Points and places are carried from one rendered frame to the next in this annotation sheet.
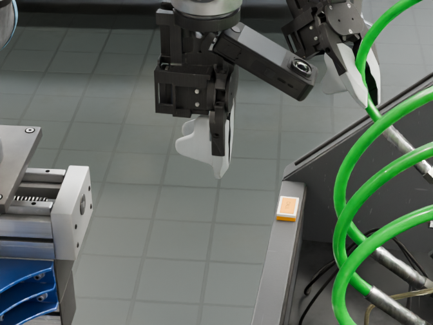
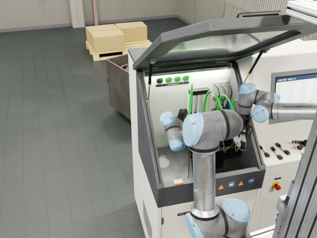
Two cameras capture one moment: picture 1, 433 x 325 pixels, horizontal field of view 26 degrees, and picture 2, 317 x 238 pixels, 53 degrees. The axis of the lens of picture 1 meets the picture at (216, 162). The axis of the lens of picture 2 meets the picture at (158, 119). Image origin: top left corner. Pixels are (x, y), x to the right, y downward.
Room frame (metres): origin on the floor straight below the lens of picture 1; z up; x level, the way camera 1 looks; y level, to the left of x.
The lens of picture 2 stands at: (1.93, 1.12, 2.26)
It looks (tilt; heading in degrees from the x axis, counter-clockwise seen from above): 31 degrees down; 245
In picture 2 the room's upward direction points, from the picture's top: 1 degrees clockwise
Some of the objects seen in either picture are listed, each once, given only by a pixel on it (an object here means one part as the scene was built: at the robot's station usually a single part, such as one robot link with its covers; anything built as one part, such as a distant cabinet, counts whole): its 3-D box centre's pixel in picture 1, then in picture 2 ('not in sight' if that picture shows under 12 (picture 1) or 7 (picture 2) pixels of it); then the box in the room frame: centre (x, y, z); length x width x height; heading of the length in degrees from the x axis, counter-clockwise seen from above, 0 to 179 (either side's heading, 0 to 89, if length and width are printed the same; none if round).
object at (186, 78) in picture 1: (200, 57); (242, 122); (0.92, 0.02, 1.37); 0.09 x 0.08 x 0.12; 80
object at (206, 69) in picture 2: not in sight; (189, 71); (0.91, -0.57, 1.43); 0.54 x 0.03 x 0.02; 170
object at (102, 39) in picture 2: not in sight; (120, 39); (-0.08, -5.00, 0.22); 1.29 x 0.85 x 0.45; 174
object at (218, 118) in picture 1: (218, 118); not in sight; (0.89, 0.00, 1.31); 0.05 x 0.02 x 0.09; 170
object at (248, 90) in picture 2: not in sight; (247, 95); (0.91, 0.01, 1.53); 0.09 x 0.08 x 0.11; 128
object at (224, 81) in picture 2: not in sight; (220, 97); (0.67, -0.53, 1.20); 0.13 x 0.03 x 0.31; 170
